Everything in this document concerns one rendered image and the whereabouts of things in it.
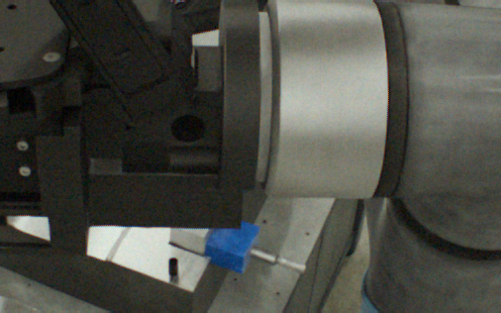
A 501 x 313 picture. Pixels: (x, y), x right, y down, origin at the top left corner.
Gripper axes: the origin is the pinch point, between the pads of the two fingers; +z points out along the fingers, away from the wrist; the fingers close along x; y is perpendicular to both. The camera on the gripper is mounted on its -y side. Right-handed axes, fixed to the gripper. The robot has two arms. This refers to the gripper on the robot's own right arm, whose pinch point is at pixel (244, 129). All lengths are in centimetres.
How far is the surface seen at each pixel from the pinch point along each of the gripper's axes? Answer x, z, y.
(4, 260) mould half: -18.0, 11.8, -19.8
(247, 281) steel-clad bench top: -8.2, 13.3, 4.4
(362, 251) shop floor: 66, 94, 6
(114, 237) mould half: -14.9, 4.6, -7.5
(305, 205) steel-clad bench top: 4.4, 13.3, 6.4
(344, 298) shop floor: 53, 94, 6
